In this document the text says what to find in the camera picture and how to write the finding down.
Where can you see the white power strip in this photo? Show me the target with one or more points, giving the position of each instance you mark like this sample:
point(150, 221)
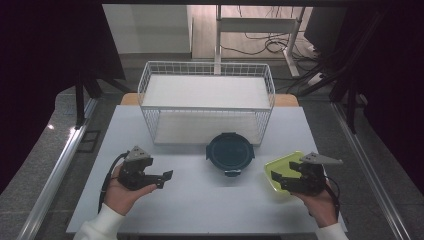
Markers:
point(314, 79)

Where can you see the clear container with green lid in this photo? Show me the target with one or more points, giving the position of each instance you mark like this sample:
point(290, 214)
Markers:
point(280, 165)

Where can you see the white cabinet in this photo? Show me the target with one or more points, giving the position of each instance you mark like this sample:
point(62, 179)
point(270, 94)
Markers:
point(146, 28)

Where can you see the aluminium rail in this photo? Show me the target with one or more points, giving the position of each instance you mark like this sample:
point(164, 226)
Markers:
point(370, 173)
point(56, 170)

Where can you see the black stand legs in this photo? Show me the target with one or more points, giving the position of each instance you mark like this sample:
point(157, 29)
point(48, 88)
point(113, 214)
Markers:
point(350, 100)
point(80, 100)

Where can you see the white metal desk frame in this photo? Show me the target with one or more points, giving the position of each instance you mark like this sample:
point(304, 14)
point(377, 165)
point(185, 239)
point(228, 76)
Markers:
point(256, 25)

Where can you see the person's left hand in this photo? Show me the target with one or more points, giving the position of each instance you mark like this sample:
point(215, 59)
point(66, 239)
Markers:
point(120, 196)

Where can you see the person's right hand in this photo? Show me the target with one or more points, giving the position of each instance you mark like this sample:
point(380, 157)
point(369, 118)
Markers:
point(321, 206)

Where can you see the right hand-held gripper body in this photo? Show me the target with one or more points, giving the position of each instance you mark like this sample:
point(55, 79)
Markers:
point(311, 181)

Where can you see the dark blue round container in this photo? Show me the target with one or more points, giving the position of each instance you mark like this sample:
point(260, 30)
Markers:
point(230, 153)

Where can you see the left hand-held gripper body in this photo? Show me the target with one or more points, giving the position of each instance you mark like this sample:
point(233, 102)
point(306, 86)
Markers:
point(133, 173)

